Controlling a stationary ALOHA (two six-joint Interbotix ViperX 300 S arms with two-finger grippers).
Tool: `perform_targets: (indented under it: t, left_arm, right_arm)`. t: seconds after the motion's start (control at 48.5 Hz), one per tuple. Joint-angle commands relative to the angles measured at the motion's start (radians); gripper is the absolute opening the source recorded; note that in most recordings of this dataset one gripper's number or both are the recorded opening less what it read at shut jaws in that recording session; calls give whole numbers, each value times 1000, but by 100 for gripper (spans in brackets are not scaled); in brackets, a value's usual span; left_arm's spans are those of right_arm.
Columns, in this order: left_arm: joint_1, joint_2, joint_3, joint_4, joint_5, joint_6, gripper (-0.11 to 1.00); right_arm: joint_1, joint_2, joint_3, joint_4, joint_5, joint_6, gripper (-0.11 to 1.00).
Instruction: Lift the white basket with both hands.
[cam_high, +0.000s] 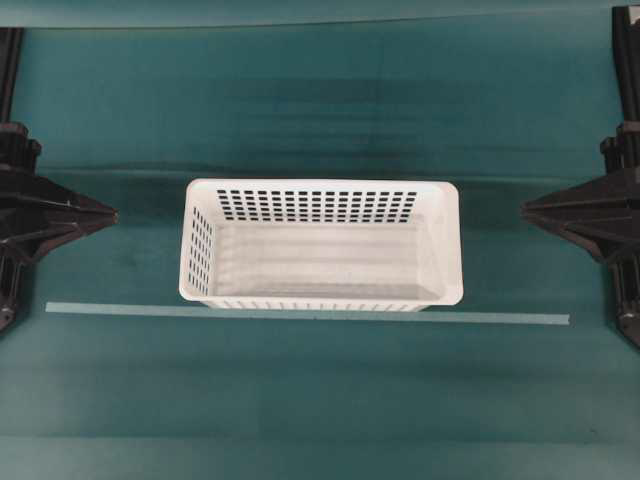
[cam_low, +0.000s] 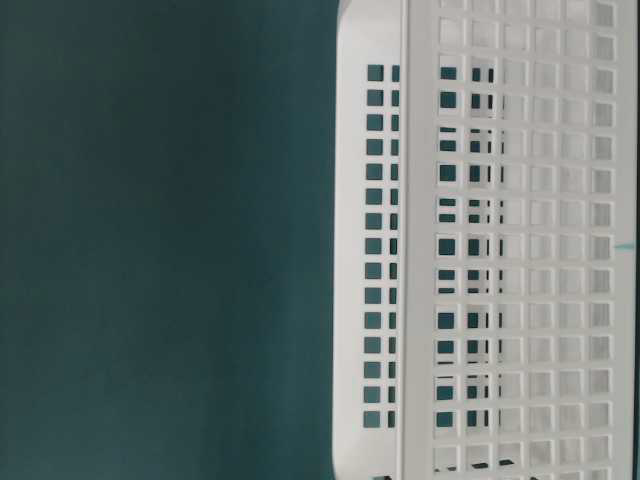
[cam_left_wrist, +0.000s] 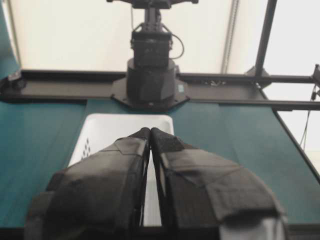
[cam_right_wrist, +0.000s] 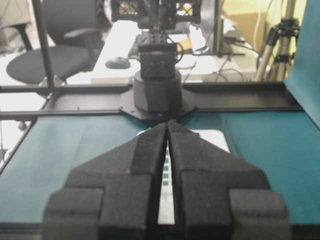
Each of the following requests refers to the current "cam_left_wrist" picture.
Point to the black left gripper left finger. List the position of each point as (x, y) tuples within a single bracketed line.
[(98, 198)]

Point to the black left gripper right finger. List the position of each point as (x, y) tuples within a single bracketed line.
[(204, 196)]

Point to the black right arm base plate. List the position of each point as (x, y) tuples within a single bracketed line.
[(150, 97)]

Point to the black vertical frame post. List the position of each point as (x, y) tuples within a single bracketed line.
[(257, 70)]

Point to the white plastic perforated basket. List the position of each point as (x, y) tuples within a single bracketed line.
[(100, 130)]

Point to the black aluminium frame rail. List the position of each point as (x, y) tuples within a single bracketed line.
[(81, 86)]

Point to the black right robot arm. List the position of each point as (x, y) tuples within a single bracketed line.
[(151, 76)]

